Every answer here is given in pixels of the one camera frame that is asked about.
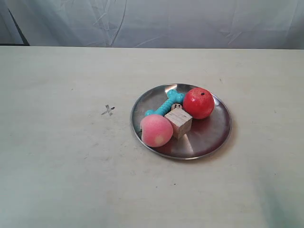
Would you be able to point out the round steel plate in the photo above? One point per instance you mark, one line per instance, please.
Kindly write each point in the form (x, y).
(205, 136)

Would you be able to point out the pink toy peach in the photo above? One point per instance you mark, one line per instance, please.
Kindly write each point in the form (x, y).
(156, 130)

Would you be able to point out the teal toy bone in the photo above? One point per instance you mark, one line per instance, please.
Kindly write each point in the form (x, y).
(174, 97)

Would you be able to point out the wooden cube block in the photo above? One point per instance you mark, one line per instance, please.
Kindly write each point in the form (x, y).
(180, 120)

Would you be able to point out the red toy apple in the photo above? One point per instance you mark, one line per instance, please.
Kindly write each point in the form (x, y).
(199, 103)

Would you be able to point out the white backdrop cloth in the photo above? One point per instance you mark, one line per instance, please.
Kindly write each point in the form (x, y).
(153, 23)

